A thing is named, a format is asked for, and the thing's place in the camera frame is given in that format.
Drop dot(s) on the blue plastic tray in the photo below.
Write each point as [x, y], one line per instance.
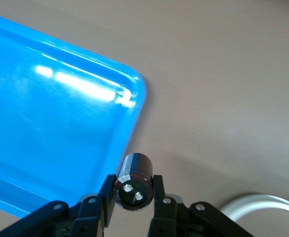
[48, 123]

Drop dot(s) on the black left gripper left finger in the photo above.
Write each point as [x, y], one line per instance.
[90, 217]

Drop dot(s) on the large white arc clamp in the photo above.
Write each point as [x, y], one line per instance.
[258, 201]

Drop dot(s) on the black cylindrical capacitor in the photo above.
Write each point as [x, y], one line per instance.
[137, 182]

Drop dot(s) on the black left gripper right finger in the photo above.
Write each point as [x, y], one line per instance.
[169, 214]

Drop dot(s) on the brown table mat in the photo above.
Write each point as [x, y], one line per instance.
[221, 86]

